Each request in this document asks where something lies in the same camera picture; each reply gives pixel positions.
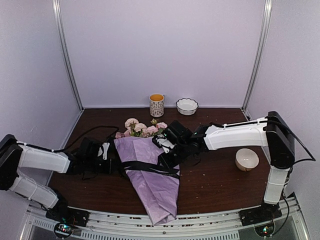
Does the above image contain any pink carnation stem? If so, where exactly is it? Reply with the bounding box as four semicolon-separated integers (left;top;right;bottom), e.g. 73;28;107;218
146;118;168;137

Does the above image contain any black printed ribbon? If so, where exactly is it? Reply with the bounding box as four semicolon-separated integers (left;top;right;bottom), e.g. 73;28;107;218
109;139;181;179

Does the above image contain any dusty pink rose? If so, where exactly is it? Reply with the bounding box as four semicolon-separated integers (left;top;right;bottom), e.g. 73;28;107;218
115;132;126;139

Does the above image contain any pale pink rose stem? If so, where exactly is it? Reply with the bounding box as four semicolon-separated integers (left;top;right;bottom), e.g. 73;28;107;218
124;118;147;137

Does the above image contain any purple wrapping paper sheet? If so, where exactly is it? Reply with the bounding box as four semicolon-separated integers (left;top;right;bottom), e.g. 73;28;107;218
113;136;181;226

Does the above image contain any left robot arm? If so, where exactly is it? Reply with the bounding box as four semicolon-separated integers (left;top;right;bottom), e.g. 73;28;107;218
0;134;120;222

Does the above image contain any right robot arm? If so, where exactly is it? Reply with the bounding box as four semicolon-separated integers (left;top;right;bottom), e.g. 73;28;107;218
152;111;295;221

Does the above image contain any white scalloped bowl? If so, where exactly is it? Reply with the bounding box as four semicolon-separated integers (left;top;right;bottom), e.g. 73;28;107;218
176;98;199;116

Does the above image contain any patterned cup with orange inside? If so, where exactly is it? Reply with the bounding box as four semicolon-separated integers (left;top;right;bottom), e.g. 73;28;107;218
149;93;165;118

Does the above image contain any plain white bowl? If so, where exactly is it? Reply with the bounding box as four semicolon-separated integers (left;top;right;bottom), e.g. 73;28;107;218
235;148;260;172

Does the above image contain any left green circuit board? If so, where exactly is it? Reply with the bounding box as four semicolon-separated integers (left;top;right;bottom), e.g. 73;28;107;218
53;223;74;238

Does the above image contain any green circuit board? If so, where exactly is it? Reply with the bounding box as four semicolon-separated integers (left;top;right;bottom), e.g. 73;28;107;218
254;223;275;238
53;223;74;238

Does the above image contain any right green circuit board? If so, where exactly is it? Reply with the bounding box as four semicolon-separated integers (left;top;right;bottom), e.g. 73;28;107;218
254;223;275;238

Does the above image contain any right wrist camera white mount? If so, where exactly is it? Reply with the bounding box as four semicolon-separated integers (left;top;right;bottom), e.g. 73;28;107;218
152;134;175;154

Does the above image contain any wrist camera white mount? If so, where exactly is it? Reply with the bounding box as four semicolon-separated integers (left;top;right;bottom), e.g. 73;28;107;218
152;134;175;154
97;142;110;161

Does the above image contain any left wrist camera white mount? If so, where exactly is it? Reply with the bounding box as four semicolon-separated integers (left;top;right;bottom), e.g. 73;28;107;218
97;142;110;161

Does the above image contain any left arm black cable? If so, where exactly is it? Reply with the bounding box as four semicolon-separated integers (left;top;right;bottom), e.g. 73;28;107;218
49;125;120;153

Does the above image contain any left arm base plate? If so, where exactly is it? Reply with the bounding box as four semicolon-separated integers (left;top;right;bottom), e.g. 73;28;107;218
45;207;90;227

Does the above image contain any front aluminium rail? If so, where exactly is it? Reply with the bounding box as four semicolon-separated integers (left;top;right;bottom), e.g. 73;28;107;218
23;199;305;240

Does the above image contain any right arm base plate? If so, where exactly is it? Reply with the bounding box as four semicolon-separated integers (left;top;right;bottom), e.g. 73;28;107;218
239;206;283;226

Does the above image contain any right aluminium frame post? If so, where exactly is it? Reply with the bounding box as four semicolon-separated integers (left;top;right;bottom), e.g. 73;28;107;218
241;0;273;113

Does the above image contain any aluminium frame post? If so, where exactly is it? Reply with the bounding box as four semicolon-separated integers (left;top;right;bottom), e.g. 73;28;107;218
52;0;84;112
241;0;273;113

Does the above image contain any left aluminium frame post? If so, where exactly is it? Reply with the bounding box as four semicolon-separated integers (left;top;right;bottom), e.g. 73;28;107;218
52;0;84;112

